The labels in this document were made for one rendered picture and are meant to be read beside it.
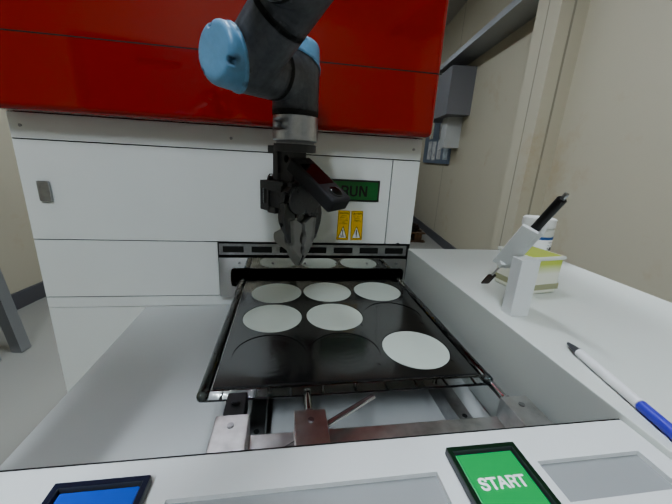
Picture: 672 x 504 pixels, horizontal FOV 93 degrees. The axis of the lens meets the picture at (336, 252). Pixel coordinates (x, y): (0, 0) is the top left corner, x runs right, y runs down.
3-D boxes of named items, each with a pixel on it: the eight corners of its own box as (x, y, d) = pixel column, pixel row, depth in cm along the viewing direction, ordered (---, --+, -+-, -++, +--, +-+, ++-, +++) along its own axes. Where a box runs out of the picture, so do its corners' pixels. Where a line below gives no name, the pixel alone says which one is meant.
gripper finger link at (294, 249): (281, 259, 62) (281, 212, 60) (302, 266, 59) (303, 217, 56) (268, 262, 60) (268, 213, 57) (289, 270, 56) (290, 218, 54)
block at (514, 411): (495, 415, 39) (500, 395, 38) (520, 413, 39) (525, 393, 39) (545, 478, 31) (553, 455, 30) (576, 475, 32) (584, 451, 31)
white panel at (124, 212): (55, 302, 73) (15, 111, 61) (399, 298, 85) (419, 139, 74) (46, 309, 70) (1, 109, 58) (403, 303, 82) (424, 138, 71)
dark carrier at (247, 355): (246, 282, 71) (246, 280, 71) (395, 281, 76) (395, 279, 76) (212, 391, 38) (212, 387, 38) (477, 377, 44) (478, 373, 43)
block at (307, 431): (293, 431, 35) (294, 409, 34) (324, 428, 36) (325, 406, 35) (295, 507, 28) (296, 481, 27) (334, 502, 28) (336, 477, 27)
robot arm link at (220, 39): (226, -31, 35) (293, 9, 44) (185, 51, 42) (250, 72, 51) (259, 26, 34) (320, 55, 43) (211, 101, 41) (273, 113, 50)
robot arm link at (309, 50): (256, 34, 48) (294, 51, 55) (257, 113, 51) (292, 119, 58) (296, 25, 44) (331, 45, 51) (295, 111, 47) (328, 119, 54)
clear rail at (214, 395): (198, 397, 38) (197, 387, 38) (488, 380, 44) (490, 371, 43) (195, 406, 37) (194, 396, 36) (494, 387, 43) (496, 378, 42)
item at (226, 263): (221, 293, 76) (219, 255, 73) (400, 292, 82) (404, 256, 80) (220, 297, 74) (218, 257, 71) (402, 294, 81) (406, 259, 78)
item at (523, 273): (483, 299, 51) (499, 217, 47) (505, 299, 52) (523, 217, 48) (508, 317, 45) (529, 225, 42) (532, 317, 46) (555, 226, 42)
